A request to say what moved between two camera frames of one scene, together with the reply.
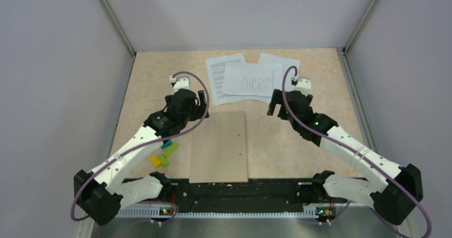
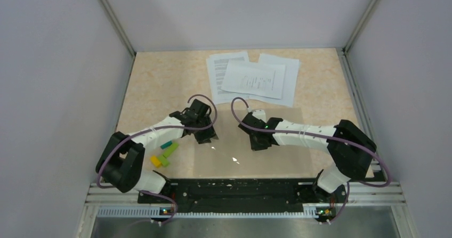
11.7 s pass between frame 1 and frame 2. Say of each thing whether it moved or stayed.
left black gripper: moved
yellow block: stayed
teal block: stayed
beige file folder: moved
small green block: stayed
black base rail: stayed
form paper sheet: stayed
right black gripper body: moved
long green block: stayed
